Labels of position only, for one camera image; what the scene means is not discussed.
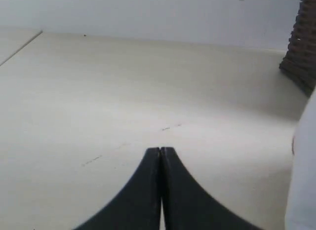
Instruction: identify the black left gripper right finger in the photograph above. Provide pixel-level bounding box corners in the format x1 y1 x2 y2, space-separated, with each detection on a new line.
160 147 257 230

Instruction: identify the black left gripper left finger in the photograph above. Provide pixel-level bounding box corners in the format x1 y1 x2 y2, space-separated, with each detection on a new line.
77 148 161 230

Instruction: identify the white t-shirt red logo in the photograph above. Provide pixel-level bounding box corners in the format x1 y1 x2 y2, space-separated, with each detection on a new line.
284 92 316 230

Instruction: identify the dark red wicker basket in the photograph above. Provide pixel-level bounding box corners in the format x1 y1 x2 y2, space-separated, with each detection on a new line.
279 0 316 97

